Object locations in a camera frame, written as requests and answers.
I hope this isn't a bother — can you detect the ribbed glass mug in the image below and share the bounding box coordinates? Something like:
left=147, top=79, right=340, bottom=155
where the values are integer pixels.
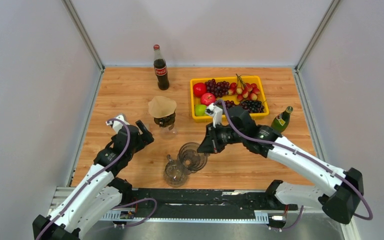
left=163, top=154, right=189, bottom=188

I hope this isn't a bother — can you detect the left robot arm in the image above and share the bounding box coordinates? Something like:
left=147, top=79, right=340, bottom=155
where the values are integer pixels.
left=32, top=114, right=154, bottom=240

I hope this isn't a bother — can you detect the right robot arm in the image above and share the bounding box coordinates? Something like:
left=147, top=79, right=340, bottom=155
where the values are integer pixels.
left=197, top=103, right=373, bottom=225

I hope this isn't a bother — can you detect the red apple far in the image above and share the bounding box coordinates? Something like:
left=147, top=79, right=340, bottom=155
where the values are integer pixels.
left=192, top=82, right=207, bottom=98

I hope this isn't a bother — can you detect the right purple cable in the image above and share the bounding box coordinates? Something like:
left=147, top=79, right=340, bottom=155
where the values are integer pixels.
left=216, top=99, right=374, bottom=231

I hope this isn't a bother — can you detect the grey transparent coffee dripper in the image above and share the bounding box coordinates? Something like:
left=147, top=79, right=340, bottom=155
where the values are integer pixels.
left=177, top=142, right=209, bottom=173

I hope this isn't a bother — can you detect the yellow plastic fruit tray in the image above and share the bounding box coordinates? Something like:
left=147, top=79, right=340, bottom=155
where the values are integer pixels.
left=190, top=74, right=270, bottom=122

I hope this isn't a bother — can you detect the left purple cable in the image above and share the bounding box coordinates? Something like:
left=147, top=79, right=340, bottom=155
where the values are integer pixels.
left=34, top=118, right=158, bottom=240

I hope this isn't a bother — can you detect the red grape bunch far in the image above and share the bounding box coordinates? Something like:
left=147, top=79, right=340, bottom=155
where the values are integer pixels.
left=204, top=78, right=231, bottom=98

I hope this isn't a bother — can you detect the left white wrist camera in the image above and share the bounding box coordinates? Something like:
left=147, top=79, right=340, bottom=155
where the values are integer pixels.
left=105, top=113, right=129, bottom=134

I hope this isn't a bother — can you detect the green glass bottle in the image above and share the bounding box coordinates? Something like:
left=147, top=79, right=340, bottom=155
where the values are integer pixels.
left=270, top=106, right=294, bottom=133

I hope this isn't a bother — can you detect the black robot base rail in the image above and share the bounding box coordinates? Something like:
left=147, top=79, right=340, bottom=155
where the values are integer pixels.
left=102, top=188, right=299, bottom=228

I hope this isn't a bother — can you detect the red apple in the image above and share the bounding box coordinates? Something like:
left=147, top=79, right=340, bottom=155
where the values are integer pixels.
left=192, top=82, right=207, bottom=98
left=200, top=92, right=217, bottom=106

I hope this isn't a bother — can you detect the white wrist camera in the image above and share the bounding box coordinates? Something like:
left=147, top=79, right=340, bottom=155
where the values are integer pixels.
left=205, top=103, right=223, bottom=128
left=105, top=113, right=129, bottom=134

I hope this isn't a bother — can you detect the cola glass bottle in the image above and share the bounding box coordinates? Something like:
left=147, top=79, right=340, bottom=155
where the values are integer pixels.
left=153, top=44, right=170, bottom=91

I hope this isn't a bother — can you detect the purple cable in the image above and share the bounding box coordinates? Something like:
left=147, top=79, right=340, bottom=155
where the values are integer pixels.
left=216, top=99, right=374, bottom=231
left=34, top=118, right=158, bottom=240

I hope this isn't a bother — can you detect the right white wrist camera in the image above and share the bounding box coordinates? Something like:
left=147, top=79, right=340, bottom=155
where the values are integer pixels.
left=205, top=103, right=223, bottom=128

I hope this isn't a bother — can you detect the dark grape bunch near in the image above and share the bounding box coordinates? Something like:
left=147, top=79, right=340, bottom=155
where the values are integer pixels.
left=224, top=100, right=265, bottom=114

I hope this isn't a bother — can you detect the light green apple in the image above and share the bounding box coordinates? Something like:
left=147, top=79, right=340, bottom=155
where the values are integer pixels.
left=194, top=104, right=207, bottom=117

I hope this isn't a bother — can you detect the clear glass carafe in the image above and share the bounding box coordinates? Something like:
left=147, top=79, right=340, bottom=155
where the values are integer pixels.
left=160, top=124, right=178, bottom=140

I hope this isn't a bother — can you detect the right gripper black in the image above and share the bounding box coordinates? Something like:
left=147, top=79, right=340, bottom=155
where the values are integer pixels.
left=197, top=121, right=245, bottom=154

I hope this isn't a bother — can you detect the red apple near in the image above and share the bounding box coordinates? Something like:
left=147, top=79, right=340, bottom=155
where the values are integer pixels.
left=200, top=92, right=217, bottom=106

